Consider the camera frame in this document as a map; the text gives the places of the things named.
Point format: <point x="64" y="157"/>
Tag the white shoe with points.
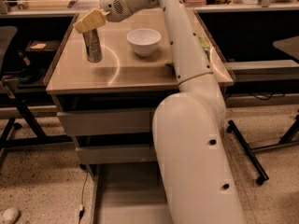
<point x="9" y="216"/>

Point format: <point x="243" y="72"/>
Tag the black box with label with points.
<point x="42" y="46"/>

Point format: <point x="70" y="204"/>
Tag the top grey drawer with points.
<point x="107" y="121"/>

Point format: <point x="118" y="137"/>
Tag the redbull can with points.
<point x="93" y="47"/>

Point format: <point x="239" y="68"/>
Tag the bottom open grey drawer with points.
<point x="129" y="193"/>

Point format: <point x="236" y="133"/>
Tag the black chair left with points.
<point x="7" y="33"/>

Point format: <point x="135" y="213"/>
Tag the black wheeled stand leg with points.
<point x="258" y="167"/>

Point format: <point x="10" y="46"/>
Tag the middle grey drawer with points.
<point x="116" y="154"/>

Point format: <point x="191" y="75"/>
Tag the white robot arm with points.
<point x="187" y="125"/>

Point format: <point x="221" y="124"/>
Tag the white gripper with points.
<point x="111" y="3"/>

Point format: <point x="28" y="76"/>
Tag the white bowl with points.
<point x="144" y="41"/>

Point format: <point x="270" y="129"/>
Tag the grey drawer cabinet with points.
<point x="121" y="80"/>

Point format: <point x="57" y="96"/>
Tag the green dang snack bag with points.
<point x="205" y="45"/>

